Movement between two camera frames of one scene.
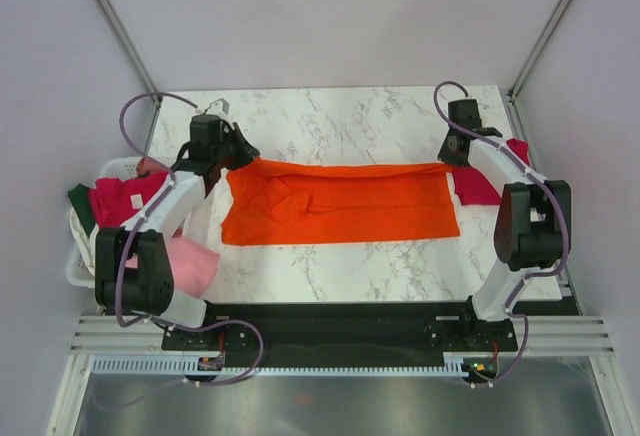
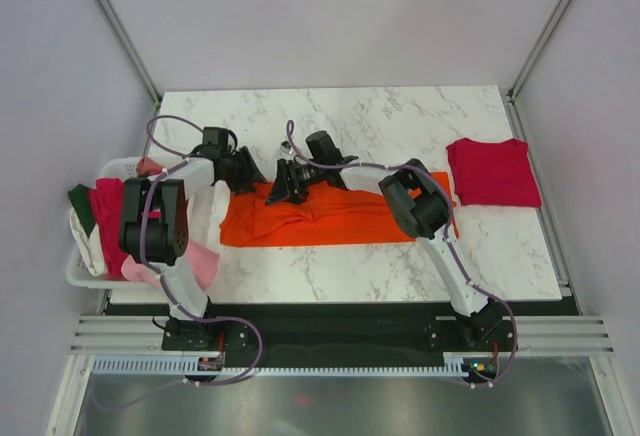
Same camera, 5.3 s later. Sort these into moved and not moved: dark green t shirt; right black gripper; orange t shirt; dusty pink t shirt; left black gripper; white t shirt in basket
Moved: right black gripper; left black gripper
Not moved: orange t shirt; dark green t shirt; white t shirt in basket; dusty pink t shirt
